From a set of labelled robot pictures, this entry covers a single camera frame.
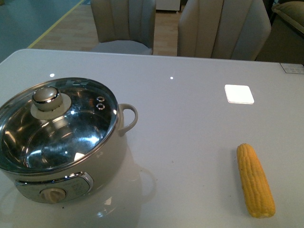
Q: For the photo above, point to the glass pot lid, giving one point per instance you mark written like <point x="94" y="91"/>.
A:
<point x="54" y="124"/>

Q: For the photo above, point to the table label sticker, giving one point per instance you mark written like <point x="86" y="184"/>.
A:
<point x="292" y="68"/>

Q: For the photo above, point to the yellow corn cob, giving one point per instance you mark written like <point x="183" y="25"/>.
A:
<point x="257" y="194"/>

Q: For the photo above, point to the cream electric cooking pot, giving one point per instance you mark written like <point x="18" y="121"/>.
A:
<point x="87" y="174"/>

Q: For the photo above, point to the beige dining chair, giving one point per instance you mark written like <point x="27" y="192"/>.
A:
<point x="124" y="26"/>
<point x="223" y="29"/>

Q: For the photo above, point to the left beige dining chair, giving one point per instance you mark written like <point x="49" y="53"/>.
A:
<point x="124" y="26"/>

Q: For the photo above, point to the right beige dining chair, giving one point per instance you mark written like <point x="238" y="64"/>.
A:
<point x="223" y="29"/>

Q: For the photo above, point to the olive green sofa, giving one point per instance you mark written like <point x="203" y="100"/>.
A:
<point x="291" y="12"/>

